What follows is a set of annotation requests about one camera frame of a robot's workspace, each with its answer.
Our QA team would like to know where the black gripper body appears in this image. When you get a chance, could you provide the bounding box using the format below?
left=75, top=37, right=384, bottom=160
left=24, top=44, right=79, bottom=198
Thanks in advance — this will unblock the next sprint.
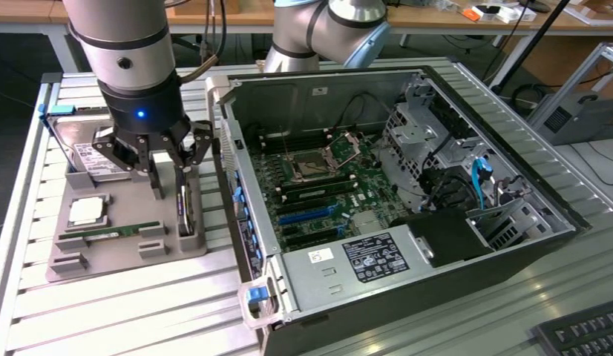
left=96, top=70, right=191, bottom=154

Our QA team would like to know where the low-profile GPU graphics card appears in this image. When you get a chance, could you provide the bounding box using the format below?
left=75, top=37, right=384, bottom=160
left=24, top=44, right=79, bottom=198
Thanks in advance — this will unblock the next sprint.
left=175, top=146, right=198, bottom=237

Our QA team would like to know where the hard disk in blue carrier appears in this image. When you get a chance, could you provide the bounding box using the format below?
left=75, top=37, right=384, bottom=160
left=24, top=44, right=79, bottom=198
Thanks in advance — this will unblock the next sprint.
left=38, top=105, right=139, bottom=182

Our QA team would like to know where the silver CPU chip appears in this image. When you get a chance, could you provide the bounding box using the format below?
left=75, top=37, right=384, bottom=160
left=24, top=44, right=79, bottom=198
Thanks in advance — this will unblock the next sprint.
left=67, top=196, right=110, bottom=225

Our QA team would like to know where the grey parts rack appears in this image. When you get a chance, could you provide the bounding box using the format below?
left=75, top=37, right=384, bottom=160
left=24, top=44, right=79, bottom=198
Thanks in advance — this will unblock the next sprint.
left=46, top=150, right=209, bottom=283

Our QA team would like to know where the green RAM stick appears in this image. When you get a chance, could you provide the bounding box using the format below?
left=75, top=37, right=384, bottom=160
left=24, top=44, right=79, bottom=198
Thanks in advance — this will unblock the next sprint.
left=58, top=224, right=162, bottom=240

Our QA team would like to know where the CPU socket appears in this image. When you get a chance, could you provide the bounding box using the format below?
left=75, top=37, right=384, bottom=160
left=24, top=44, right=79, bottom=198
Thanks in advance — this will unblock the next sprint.
left=286, top=150, right=337, bottom=182

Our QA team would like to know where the long black expansion slot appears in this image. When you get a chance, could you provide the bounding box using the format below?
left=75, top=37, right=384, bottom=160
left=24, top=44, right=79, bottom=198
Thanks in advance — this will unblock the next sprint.
left=285, top=226, right=341, bottom=243
left=275, top=199, right=333, bottom=217
left=286, top=235, right=343, bottom=251

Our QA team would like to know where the black installed RAM stick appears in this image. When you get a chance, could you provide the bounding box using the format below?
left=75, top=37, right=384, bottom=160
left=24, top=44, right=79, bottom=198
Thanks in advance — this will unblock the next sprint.
left=281, top=180, right=361, bottom=204

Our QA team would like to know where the blue expansion slot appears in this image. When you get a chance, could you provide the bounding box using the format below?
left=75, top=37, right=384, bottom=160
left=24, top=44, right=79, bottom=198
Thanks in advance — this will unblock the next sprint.
left=278, top=206, right=338, bottom=226

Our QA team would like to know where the open metal socket cover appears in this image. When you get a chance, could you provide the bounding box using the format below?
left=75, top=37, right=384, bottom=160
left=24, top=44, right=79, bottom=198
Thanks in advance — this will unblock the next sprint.
left=323, top=132, right=372, bottom=170

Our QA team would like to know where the wooden top desk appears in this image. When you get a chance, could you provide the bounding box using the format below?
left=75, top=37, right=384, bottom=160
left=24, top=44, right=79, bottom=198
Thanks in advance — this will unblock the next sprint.
left=0, top=0, right=278, bottom=73
left=389, top=0, right=613, bottom=97

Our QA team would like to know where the green motherboard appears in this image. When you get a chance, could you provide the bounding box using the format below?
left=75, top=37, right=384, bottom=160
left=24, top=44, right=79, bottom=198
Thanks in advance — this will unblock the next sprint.
left=249, top=129, right=416, bottom=253

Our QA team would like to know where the silver chipset heat sink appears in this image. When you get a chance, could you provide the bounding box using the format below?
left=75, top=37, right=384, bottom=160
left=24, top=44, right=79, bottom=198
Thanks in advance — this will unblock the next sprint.
left=353, top=213, right=386, bottom=233

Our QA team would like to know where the silver disk bay cage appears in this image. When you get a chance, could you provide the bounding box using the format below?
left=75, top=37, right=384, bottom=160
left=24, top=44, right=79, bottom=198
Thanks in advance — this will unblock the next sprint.
left=382, top=72, right=493, bottom=179

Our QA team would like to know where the grey power supply unit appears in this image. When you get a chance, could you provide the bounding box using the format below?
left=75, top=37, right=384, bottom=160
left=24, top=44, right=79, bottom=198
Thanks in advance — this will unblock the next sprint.
left=281, top=228, right=436, bottom=312

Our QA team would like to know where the black open PC case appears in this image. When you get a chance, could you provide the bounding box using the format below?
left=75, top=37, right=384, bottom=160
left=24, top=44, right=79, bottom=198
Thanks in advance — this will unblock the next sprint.
left=205, top=65, right=592, bottom=356

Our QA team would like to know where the perforated silver disk bay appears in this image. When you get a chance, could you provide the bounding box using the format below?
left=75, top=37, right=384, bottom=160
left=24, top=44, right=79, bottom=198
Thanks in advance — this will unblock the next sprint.
left=466, top=198, right=555, bottom=253

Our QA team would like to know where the small white box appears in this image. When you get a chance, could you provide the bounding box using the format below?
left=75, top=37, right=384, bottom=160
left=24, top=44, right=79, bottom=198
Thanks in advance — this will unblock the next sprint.
left=493, top=7, right=538, bottom=24

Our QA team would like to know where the black tripod pole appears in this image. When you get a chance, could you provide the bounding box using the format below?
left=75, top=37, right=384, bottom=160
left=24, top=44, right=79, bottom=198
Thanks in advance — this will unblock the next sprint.
left=489, top=0, right=573, bottom=96

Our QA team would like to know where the black keyboard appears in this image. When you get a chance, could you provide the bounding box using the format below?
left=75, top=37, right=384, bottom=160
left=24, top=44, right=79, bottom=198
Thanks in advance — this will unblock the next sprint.
left=528, top=298, right=613, bottom=356

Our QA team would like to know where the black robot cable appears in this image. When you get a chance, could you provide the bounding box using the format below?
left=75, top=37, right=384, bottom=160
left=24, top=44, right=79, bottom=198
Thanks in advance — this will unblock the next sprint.
left=179, top=0, right=229, bottom=85

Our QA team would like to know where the blue SATA wire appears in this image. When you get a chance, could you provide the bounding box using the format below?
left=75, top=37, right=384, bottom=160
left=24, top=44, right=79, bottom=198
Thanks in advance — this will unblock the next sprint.
left=472, top=157, right=493, bottom=213

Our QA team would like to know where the grey box with handle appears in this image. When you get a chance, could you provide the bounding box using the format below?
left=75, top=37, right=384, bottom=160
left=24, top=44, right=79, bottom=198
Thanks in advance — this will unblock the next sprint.
left=526, top=92, right=613, bottom=146

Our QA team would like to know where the aluminium profile frame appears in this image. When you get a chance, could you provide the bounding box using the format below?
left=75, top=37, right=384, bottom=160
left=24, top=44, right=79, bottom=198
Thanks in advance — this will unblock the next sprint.
left=526, top=42, right=613, bottom=125

